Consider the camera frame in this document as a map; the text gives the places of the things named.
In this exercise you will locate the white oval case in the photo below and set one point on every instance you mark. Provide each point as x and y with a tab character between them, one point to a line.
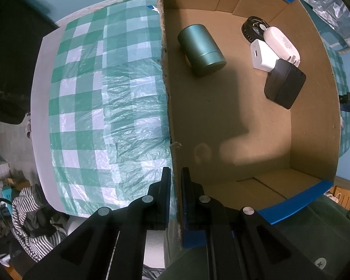
277	39

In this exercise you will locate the striped cloth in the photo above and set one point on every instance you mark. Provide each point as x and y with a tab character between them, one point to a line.
26	230

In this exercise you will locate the dark green clothing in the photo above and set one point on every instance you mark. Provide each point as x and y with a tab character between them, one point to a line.
323	224

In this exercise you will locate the white charger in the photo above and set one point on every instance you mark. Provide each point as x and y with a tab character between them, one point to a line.
262	55

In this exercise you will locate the white power strip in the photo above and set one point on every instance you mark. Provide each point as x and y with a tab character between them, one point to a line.
342	199

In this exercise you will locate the black charger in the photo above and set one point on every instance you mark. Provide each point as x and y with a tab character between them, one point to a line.
284	83

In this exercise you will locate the green checkered tablecloth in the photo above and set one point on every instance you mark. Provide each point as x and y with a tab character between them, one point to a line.
105	93

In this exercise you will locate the green metal tin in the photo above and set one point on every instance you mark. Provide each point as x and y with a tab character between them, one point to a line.
201	49

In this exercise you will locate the black round object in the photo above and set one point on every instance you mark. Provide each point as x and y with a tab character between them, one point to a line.
250	27

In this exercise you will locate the silver foil sheet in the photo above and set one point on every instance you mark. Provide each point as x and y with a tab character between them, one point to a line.
332	5

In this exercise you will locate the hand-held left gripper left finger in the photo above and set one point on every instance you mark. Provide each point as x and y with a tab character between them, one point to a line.
164	192

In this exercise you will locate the blue cardboard box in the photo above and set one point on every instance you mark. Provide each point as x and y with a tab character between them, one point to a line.
250	122

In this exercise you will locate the dark object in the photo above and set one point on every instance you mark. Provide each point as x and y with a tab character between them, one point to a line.
11	64

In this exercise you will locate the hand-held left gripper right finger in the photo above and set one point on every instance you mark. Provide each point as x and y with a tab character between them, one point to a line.
186	198

